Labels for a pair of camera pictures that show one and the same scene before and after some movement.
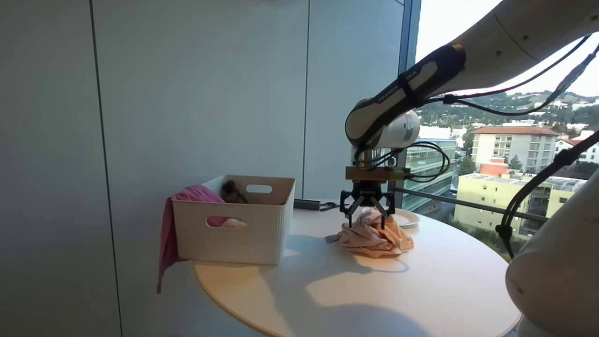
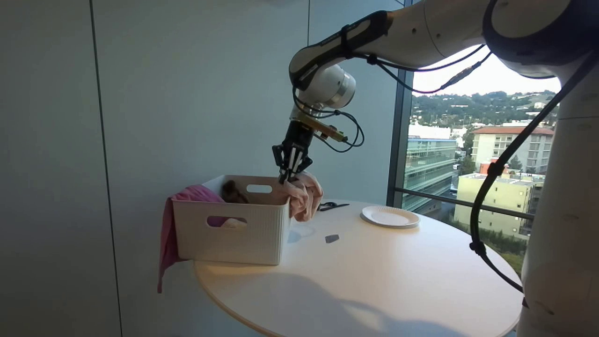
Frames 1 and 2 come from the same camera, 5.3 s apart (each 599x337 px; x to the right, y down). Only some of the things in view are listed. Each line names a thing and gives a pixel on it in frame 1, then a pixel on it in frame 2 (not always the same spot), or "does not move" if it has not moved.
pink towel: [169, 253] does not move
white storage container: [251, 233] does not move
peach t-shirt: [367, 238] -> [304, 193]
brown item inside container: [229, 191] does not move
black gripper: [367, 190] -> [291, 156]
